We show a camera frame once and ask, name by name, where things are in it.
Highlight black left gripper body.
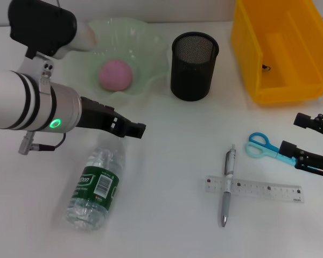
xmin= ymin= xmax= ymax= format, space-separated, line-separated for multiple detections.
xmin=78 ymin=96 xmax=125 ymax=138

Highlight blue sheathed scissors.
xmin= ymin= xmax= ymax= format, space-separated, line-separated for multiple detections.
xmin=244 ymin=132 xmax=323 ymax=173

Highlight pink peach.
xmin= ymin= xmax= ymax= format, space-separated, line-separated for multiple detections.
xmin=98 ymin=59 xmax=134 ymax=92

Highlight clear plastic ruler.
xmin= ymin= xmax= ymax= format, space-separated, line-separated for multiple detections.
xmin=206 ymin=175 xmax=305 ymax=204

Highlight green label water bottle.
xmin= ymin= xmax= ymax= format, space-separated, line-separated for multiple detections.
xmin=65 ymin=133 xmax=127 ymax=232

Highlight black mesh pen holder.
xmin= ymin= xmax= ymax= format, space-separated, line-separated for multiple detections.
xmin=170 ymin=31 xmax=220 ymax=102

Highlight silver grey ballpoint pen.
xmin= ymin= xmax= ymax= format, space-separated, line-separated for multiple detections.
xmin=221 ymin=144 xmax=237 ymax=228

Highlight green glass fruit bowl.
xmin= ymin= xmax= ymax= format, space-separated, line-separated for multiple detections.
xmin=61 ymin=17 xmax=171 ymax=107

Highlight yellow plastic bin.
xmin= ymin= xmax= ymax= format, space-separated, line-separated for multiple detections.
xmin=230 ymin=0 xmax=323 ymax=105

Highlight left arm wrist cable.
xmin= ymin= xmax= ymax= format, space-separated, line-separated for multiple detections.
xmin=18 ymin=131 xmax=67 ymax=155

